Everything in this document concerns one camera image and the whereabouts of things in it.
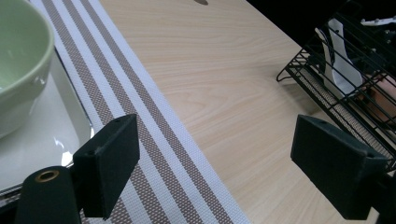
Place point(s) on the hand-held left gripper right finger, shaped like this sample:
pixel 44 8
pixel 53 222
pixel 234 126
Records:
pixel 333 165

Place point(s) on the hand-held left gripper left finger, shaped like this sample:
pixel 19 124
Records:
pixel 107 165

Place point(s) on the pale green bowl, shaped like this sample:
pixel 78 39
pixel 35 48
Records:
pixel 18 56

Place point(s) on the white plate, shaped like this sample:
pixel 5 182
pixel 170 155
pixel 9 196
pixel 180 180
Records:
pixel 40 143

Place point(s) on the white dish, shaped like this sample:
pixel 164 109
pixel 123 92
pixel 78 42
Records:
pixel 344 71

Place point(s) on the striped woven placemat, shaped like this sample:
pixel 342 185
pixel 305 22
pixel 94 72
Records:
pixel 149 130

